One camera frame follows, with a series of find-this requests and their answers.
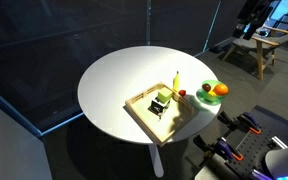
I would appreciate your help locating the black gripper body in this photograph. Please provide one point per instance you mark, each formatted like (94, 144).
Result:
(250, 18)

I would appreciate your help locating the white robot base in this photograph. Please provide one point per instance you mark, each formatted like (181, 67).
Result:
(285, 160)

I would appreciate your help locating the green translucent plastic bowl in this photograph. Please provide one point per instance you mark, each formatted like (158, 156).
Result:
(210, 98)

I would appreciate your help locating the wooden armchair grey cushion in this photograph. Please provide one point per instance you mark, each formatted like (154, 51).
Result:
(260, 45)

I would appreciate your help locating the orange fruit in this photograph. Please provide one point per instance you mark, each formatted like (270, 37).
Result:
(221, 89)

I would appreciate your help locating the yellow lemon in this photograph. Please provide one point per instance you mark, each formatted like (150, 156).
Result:
(212, 94)

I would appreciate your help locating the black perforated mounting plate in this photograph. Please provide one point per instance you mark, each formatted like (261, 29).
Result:
(270, 125)

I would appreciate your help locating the light green cube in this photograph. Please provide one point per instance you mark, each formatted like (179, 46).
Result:
(165, 95)

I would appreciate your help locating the black white checkered cube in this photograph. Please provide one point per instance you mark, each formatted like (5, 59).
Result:
(158, 106)

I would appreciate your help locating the slatted wooden tray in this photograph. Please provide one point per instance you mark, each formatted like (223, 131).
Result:
(157, 130)

